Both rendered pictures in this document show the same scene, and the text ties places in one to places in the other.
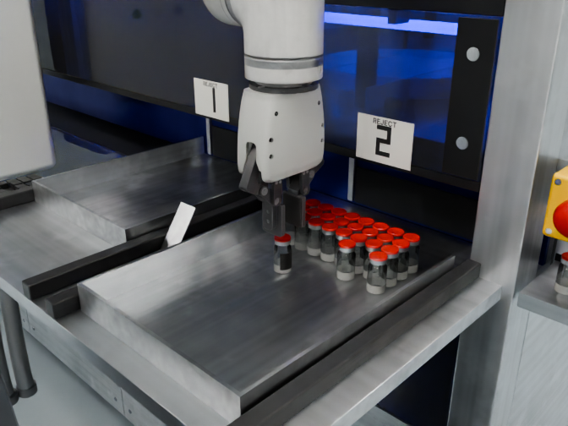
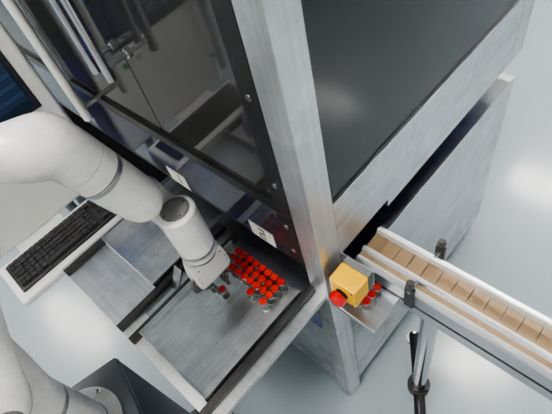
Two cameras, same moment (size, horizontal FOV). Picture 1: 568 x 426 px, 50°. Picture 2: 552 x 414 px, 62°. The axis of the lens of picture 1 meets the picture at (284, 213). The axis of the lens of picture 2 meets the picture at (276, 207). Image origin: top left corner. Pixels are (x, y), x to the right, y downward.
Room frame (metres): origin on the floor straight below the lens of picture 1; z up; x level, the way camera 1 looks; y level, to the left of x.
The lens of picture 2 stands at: (0.09, -0.32, 1.96)
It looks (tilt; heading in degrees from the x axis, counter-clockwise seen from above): 51 degrees down; 12
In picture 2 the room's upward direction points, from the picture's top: 18 degrees counter-clockwise
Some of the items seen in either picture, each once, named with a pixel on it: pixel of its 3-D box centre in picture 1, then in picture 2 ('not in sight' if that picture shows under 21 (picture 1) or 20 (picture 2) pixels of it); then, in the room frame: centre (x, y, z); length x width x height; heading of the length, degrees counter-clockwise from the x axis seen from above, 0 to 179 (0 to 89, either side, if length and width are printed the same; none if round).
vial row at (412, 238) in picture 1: (358, 233); (260, 269); (0.71, -0.10, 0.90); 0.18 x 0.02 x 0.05; 46
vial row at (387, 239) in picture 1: (347, 239); (255, 275); (0.69, -0.08, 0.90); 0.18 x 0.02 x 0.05; 46
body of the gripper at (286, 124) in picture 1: (283, 124); (205, 261); (0.66, 0.00, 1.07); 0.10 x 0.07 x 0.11; 136
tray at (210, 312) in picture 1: (274, 282); (220, 314); (0.60, 0.01, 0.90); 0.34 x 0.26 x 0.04; 136
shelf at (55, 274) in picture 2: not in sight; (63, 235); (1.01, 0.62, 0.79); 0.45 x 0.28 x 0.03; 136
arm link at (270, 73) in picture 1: (285, 68); (198, 246); (0.66, 0.00, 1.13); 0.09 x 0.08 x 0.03; 136
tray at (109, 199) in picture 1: (172, 183); (171, 223); (0.91, 0.18, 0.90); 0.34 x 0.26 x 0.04; 136
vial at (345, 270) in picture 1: (346, 259); (252, 295); (0.64, -0.07, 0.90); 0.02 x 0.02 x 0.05
